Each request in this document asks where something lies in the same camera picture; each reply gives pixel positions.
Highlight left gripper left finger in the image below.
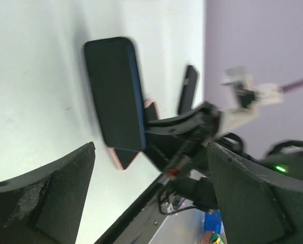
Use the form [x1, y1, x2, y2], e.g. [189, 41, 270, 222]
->
[0, 142, 95, 243]

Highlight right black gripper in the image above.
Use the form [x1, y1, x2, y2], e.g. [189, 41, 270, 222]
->
[143, 103, 221, 178]

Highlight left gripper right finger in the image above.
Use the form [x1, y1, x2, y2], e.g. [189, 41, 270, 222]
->
[208, 143, 303, 243]

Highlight blue phone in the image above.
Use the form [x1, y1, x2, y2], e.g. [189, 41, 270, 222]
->
[84, 37, 146, 151]

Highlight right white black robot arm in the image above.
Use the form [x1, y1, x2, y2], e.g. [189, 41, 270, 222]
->
[144, 102, 303, 211]

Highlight phone in pink case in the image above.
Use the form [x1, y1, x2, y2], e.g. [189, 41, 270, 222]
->
[108, 100, 158, 170]

